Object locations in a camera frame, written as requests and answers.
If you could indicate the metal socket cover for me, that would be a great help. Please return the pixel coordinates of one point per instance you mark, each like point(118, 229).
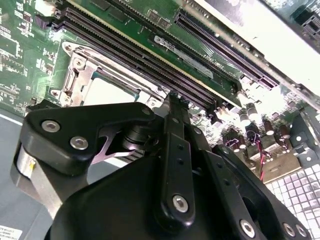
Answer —
point(86, 76)

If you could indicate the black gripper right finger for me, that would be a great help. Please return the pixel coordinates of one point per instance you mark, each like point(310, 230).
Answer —
point(237, 175)

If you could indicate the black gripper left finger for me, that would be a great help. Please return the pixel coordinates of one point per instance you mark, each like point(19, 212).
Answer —
point(62, 125)

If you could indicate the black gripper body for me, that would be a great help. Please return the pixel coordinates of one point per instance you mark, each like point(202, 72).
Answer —
point(112, 212)

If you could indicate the silver CPU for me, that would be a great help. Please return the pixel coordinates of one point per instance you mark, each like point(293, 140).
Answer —
point(110, 92)

